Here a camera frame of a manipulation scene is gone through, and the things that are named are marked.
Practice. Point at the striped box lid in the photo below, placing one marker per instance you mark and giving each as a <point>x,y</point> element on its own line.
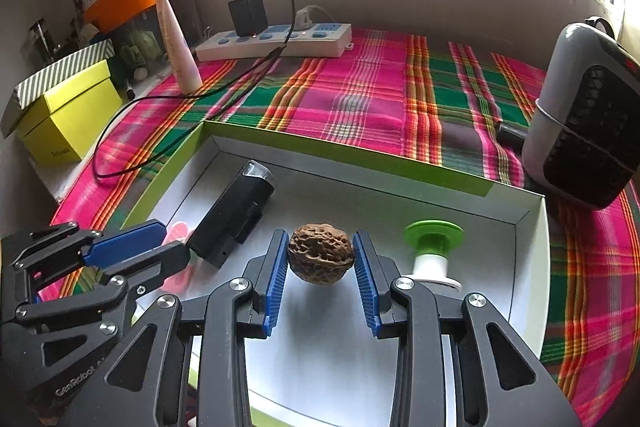
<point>60,74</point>

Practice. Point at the green and white spool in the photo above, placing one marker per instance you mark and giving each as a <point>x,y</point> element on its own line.
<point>432,239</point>

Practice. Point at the glass jar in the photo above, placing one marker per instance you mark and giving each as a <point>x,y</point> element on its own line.
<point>41,38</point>

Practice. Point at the grey space heater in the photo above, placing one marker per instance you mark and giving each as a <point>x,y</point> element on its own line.
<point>565,117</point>

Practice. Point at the yellow-green box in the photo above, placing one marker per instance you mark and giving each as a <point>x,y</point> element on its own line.
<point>75,117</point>

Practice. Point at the brown walnut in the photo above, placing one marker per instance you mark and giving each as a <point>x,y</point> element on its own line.
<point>321,254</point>

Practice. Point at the black marker pen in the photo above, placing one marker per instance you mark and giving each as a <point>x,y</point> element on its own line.
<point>131,93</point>

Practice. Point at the green patterned packet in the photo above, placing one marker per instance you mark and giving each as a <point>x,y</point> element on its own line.
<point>142,49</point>

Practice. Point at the pink conical bottle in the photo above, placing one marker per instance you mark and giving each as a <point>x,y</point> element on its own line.
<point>177,52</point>

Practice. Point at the black cylindrical device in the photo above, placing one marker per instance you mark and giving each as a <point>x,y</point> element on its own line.
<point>230,212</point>

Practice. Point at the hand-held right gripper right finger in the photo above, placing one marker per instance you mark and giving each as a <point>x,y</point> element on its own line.
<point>365,289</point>

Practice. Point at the pink clip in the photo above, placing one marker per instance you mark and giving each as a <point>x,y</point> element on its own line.
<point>181,232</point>

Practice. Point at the white tray with green rim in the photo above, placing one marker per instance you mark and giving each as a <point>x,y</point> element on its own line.
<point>325,187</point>

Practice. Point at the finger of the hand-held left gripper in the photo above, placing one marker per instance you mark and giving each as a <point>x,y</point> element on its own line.
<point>127,242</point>
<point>150,263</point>

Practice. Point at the small black cylinder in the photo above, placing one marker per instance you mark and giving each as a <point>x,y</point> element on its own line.
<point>511,135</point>

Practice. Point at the white plug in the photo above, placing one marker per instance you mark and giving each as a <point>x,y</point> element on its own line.
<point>306,18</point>

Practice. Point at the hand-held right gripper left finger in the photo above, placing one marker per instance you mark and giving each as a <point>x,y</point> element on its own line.
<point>277,289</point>

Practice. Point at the white power strip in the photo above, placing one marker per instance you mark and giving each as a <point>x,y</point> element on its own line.
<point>300,43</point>

